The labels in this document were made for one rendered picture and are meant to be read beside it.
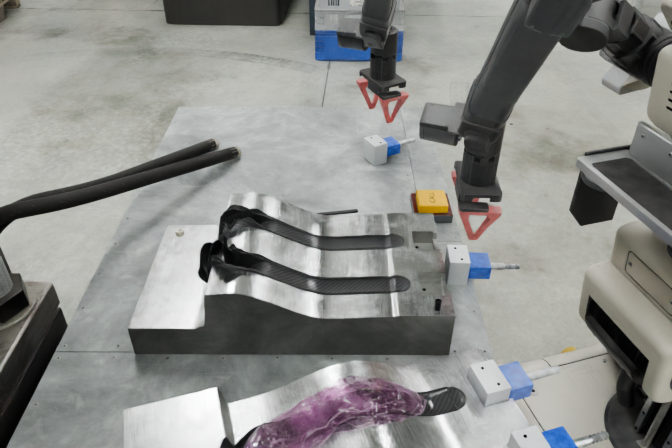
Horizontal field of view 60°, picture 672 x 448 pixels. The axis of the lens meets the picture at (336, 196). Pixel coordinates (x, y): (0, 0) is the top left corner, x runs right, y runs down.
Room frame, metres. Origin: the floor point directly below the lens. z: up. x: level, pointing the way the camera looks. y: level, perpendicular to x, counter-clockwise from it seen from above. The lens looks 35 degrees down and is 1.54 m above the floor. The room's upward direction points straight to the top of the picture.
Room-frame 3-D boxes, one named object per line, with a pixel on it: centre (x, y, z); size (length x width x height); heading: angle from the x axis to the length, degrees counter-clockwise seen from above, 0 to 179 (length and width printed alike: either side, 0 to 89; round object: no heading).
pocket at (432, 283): (0.68, -0.16, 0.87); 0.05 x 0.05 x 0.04; 0
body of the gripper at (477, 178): (0.80, -0.23, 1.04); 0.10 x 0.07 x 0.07; 177
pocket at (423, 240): (0.79, -0.16, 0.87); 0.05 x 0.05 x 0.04; 0
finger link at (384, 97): (1.19, -0.12, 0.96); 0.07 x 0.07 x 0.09; 28
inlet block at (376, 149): (1.24, -0.14, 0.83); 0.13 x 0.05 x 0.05; 118
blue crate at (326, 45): (4.03, -0.16, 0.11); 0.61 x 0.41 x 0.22; 87
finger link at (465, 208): (0.78, -0.23, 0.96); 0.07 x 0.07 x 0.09; 87
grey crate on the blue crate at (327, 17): (4.03, -0.16, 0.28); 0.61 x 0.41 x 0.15; 87
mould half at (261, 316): (0.75, 0.07, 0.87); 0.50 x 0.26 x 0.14; 90
